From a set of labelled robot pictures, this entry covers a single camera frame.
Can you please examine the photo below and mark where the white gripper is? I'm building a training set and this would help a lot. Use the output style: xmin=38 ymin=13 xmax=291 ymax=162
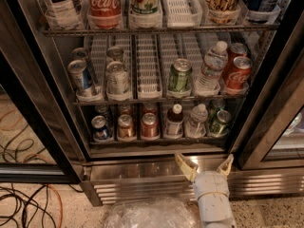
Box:
xmin=175 ymin=153 xmax=234 ymax=200

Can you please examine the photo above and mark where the green can bottom front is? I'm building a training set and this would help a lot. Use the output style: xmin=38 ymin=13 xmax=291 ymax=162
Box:
xmin=209 ymin=110 xmax=232 ymax=135

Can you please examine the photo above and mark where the green can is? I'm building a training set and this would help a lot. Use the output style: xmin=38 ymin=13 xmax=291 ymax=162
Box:
xmin=209 ymin=110 xmax=232 ymax=135
xmin=208 ymin=98 xmax=225 ymax=122

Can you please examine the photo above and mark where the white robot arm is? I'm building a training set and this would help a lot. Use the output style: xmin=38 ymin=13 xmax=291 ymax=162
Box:
xmin=175 ymin=153 xmax=237 ymax=228

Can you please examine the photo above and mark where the water bottle bottom shelf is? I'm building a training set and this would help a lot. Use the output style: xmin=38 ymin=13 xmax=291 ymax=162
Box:
xmin=186 ymin=104 xmax=208 ymax=139

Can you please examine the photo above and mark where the water bottle shelf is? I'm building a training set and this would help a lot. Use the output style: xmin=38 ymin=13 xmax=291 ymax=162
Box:
xmin=199 ymin=41 xmax=228 ymax=91
xmin=186 ymin=104 xmax=208 ymax=139

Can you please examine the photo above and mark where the green can bottom rear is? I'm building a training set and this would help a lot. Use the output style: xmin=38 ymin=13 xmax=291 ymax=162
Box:
xmin=208 ymin=98 xmax=225 ymax=122

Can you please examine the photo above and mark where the red can bottom front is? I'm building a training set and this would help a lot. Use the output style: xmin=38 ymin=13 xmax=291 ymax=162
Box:
xmin=142 ymin=113 xmax=158 ymax=138

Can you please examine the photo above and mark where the right glass fridge door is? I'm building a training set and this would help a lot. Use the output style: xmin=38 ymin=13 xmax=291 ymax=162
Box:
xmin=234 ymin=14 xmax=304 ymax=171

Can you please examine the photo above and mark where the glass fridge door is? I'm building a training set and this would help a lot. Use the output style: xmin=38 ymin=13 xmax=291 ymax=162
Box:
xmin=234 ymin=14 xmax=304 ymax=171
xmin=0 ymin=0 xmax=86 ymax=183

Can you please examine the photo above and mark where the red can bottom rear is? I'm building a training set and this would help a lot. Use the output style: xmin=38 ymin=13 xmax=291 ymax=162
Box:
xmin=142 ymin=103 xmax=158 ymax=114

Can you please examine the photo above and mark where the orange can bottom front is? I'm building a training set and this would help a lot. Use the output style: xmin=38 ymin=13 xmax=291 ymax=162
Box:
xmin=118 ymin=114 xmax=135 ymax=139

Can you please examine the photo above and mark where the orange can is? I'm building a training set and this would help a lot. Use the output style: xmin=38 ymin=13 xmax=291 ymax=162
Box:
xmin=119 ymin=104 xmax=133 ymax=115
xmin=118 ymin=114 xmax=135 ymax=139

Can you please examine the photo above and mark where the green can middle shelf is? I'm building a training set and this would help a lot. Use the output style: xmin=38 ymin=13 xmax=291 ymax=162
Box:
xmin=168 ymin=58 xmax=192 ymax=93

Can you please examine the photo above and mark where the red Coca-Cola can front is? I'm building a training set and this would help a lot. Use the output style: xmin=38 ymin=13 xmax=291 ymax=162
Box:
xmin=224 ymin=56 xmax=252 ymax=89

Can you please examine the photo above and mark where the red coca-cola can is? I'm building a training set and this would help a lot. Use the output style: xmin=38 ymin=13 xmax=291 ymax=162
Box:
xmin=221 ymin=43 xmax=248 ymax=78
xmin=224 ymin=56 xmax=252 ymax=89

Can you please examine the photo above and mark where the steel fridge base grille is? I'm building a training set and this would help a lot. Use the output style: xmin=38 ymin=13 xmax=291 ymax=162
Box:
xmin=81 ymin=157 xmax=304 ymax=206

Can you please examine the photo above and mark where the empty white tray middle shelf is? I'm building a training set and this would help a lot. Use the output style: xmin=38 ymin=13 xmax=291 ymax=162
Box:
xmin=135 ymin=34 xmax=162 ymax=99

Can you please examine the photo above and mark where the empty white tray shelf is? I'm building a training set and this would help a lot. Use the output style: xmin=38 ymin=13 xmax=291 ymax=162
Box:
xmin=162 ymin=0 xmax=202 ymax=29
xmin=135 ymin=34 xmax=162 ymax=99

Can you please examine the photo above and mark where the orange can bottom rear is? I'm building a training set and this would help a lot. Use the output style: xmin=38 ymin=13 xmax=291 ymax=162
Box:
xmin=119 ymin=104 xmax=133 ymax=115

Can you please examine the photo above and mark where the water bottle middle shelf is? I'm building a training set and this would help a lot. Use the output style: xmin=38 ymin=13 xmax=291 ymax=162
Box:
xmin=199 ymin=41 xmax=228 ymax=91

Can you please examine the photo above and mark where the blue can bottom front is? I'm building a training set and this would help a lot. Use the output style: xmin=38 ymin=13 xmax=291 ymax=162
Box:
xmin=91 ymin=115 xmax=112 ymax=141

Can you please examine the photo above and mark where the blue can bottom rear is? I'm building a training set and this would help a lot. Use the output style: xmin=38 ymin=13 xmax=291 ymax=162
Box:
xmin=95 ymin=104 xmax=113 ymax=127

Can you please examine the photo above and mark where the white can middle front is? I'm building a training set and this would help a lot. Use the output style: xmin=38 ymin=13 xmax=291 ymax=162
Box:
xmin=106 ymin=61 xmax=129 ymax=95

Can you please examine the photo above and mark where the white can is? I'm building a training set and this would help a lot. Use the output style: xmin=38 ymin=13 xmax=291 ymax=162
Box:
xmin=106 ymin=46 xmax=124 ymax=64
xmin=106 ymin=61 xmax=129 ymax=95

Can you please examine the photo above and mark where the red Coca-Cola can rear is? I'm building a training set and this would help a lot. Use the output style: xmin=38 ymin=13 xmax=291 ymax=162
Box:
xmin=221 ymin=43 xmax=248 ymax=78

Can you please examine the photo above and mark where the white can middle rear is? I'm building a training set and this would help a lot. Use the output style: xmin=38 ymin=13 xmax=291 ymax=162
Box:
xmin=106 ymin=46 xmax=124 ymax=64

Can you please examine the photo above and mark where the blue silver can middle front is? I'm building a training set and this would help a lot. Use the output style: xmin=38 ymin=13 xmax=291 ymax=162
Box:
xmin=67 ymin=60 xmax=97 ymax=97

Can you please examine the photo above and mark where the blue silver can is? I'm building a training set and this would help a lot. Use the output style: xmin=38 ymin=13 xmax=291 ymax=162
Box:
xmin=70 ymin=47 xmax=99 ymax=84
xmin=67 ymin=60 xmax=97 ymax=97

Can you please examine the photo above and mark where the empty white tray top shelf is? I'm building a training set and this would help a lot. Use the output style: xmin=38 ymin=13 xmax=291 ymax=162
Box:
xmin=162 ymin=0 xmax=202 ymax=29

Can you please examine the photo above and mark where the yellow black can top shelf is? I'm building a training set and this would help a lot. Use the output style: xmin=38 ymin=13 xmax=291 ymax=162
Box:
xmin=204 ymin=0 xmax=238 ymax=24

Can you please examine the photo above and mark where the blue silver can middle rear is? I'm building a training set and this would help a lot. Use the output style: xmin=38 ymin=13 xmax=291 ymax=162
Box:
xmin=70 ymin=47 xmax=99 ymax=84

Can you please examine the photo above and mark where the left glass fridge door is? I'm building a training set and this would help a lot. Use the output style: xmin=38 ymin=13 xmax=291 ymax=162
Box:
xmin=0 ymin=0 xmax=86 ymax=183

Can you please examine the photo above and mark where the Coca-Cola bottle top shelf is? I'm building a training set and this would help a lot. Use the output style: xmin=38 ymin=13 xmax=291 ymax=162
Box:
xmin=88 ymin=0 xmax=121 ymax=29

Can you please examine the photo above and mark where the white tea bottle top shelf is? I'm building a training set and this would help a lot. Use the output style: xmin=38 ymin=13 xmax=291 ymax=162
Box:
xmin=44 ymin=0 xmax=84 ymax=30

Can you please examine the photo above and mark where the dark juice bottle white cap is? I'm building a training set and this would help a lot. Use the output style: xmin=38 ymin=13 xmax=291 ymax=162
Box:
xmin=165 ymin=104 xmax=183 ymax=138

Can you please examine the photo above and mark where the clear plastic bin with bags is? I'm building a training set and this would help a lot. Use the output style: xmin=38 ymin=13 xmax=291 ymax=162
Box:
xmin=103 ymin=197 xmax=201 ymax=228

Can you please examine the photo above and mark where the green white soda bottle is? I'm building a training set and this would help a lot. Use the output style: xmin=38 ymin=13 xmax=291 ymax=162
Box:
xmin=129 ymin=0 xmax=162 ymax=16

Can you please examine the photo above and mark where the middle wire shelf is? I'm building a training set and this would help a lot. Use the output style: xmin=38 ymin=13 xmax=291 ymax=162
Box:
xmin=73 ymin=93 xmax=247 ymax=106

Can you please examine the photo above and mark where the wire shelf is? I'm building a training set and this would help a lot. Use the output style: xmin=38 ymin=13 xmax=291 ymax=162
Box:
xmin=42 ymin=24 xmax=279 ymax=37
xmin=73 ymin=93 xmax=247 ymax=106

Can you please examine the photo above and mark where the orange cable on floor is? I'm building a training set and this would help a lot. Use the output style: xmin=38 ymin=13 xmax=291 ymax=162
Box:
xmin=46 ymin=183 xmax=64 ymax=228

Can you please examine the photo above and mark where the top wire shelf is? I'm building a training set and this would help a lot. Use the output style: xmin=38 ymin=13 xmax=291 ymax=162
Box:
xmin=42 ymin=24 xmax=279 ymax=37

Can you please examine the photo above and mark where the black cable on floor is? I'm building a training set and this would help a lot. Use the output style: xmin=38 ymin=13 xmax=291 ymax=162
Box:
xmin=0 ymin=183 xmax=84 ymax=228

